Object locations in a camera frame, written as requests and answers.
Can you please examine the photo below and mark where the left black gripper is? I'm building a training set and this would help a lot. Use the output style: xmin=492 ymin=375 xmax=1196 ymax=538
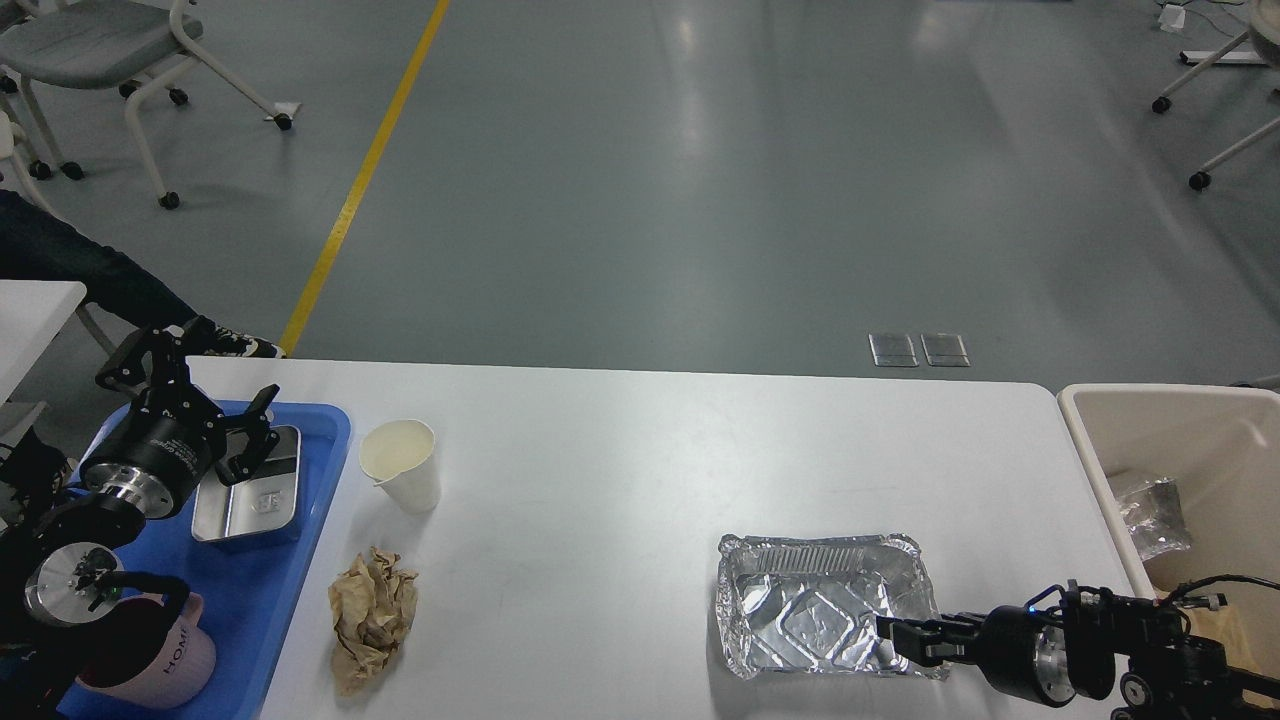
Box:
xmin=79 ymin=318 xmax=280 ymax=519

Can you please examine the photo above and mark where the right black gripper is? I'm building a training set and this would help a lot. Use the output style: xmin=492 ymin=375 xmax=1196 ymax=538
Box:
xmin=876 ymin=605 xmax=1066 ymax=708

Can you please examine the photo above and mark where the steel rectangular tin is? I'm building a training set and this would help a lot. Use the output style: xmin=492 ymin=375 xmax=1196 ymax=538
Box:
xmin=191 ymin=425 xmax=301 ymax=553

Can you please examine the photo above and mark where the aluminium foil tray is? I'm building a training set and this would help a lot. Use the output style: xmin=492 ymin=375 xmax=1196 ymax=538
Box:
xmin=714 ymin=533 xmax=950 ymax=682

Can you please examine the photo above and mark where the white paper cup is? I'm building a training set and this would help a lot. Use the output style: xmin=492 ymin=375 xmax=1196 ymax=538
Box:
xmin=358 ymin=419 xmax=442 ymax=514

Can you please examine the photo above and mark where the pink HOME mug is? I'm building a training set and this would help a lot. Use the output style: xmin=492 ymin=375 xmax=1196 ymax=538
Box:
xmin=76 ymin=593 xmax=218 ymax=708

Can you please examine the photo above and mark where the brown paper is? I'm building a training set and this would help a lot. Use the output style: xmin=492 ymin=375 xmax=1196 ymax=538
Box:
xmin=1181 ymin=584 xmax=1279 ymax=678
xmin=326 ymin=546 xmax=419 ymax=697

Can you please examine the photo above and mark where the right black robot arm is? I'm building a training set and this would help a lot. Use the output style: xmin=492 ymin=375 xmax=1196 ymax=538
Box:
xmin=876 ymin=574 xmax=1279 ymax=719

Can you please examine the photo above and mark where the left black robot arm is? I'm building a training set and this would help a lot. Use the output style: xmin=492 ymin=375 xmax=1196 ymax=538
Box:
xmin=3 ymin=319 xmax=279 ymax=719

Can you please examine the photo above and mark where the blue plastic tray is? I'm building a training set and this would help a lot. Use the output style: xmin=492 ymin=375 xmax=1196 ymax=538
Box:
xmin=59 ymin=402 xmax=351 ymax=719

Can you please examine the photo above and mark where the white side table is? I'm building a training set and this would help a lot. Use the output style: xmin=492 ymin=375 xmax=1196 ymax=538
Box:
xmin=1 ymin=281 xmax=116 ymax=402

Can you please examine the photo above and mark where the person in dark trousers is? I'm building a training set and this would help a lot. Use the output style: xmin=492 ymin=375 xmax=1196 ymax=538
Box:
xmin=1 ymin=190 xmax=285 ymax=357

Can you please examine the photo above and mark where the crumpled clear plastic wrap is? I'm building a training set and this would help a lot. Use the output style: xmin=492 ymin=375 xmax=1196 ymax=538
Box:
xmin=1107 ymin=470 xmax=1193 ymax=562

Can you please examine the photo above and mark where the right metal floor plate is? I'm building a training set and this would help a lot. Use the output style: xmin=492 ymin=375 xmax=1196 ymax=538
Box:
xmin=920 ymin=333 xmax=972 ymax=368

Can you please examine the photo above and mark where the metal floor plate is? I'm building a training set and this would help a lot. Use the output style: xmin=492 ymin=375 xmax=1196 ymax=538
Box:
xmin=920 ymin=333 xmax=972 ymax=368
xmin=868 ymin=332 xmax=920 ymax=368

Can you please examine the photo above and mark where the left metal floor plate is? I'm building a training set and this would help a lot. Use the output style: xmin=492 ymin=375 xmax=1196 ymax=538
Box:
xmin=868 ymin=332 xmax=920 ymax=368

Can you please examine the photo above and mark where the brown paper in bin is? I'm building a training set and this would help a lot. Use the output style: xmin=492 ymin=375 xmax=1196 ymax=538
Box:
xmin=1181 ymin=584 xmax=1279 ymax=678

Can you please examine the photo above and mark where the beige plastic bin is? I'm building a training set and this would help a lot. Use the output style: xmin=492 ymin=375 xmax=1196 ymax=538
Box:
xmin=1059 ymin=384 xmax=1280 ymax=720

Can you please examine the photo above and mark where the grey office chair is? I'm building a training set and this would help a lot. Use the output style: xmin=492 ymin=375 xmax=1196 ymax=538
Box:
xmin=1 ymin=1 xmax=293 ymax=210

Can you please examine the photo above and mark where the white floor power adapter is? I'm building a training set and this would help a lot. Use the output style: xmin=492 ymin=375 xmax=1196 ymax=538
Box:
xmin=1156 ymin=3 xmax=1187 ymax=35

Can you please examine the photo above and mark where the white chair base right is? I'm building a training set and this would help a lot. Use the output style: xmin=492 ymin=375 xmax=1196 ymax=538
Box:
xmin=1149 ymin=0 xmax=1280 ymax=192

